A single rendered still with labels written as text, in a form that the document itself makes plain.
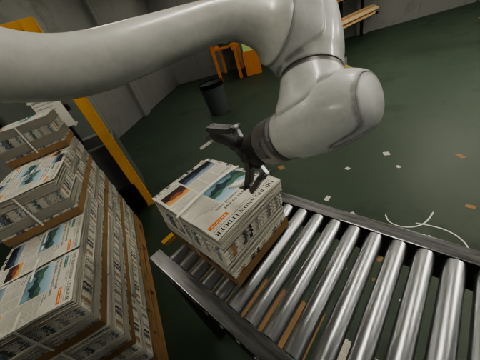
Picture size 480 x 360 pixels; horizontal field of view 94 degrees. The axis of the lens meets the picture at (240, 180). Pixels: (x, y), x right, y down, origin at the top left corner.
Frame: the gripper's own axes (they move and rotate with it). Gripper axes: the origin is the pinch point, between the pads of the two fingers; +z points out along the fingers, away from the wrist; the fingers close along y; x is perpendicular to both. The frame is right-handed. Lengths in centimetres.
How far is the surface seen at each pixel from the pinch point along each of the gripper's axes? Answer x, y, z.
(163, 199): -11.2, 0.2, 26.2
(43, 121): -13, -79, 131
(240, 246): -8.5, 22.7, 3.6
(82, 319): -56, 20, 60
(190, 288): -24.0, 28.4, 22.4
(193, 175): 3.4, -0.2, 27.0
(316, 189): 118, 86, 84
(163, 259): -22.5, 19.7, 39.4
